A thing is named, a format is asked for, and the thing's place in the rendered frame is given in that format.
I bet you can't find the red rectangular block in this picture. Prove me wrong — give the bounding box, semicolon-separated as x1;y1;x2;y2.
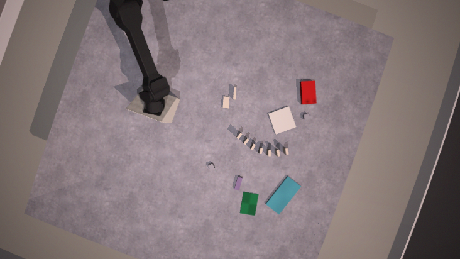
300;81;317;104

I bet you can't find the purple rectangular block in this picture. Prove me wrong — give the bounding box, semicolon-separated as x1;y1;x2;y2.
234;177;243;191

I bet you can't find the teal rectangular block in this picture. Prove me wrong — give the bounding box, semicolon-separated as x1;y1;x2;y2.
266;176;301;214

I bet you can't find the green flat tile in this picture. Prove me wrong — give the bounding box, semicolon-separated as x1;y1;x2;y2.
240;192;259;216

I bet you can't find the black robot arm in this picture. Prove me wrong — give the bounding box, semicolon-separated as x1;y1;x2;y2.
109;0;170;116

